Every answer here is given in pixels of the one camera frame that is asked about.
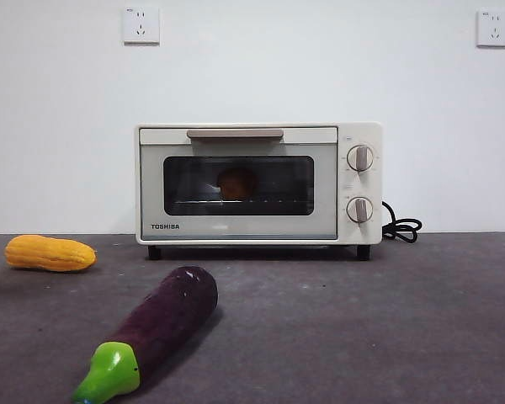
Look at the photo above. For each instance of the brown potato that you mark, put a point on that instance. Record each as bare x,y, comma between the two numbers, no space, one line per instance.
237,185

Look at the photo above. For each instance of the cream Toshiba toaster oven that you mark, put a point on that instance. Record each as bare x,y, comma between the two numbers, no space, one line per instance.
361,185

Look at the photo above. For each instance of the cream oven knob beige grip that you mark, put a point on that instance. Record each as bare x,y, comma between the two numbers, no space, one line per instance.
360,158
359,210

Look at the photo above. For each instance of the purple eggplant green stem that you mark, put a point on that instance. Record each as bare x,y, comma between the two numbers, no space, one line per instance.
167,320

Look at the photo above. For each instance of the yellow corn cob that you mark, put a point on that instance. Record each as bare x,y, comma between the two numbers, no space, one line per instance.
49,253

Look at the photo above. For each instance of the white wall power socket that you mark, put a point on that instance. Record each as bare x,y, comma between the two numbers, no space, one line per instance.
141,25
493,28

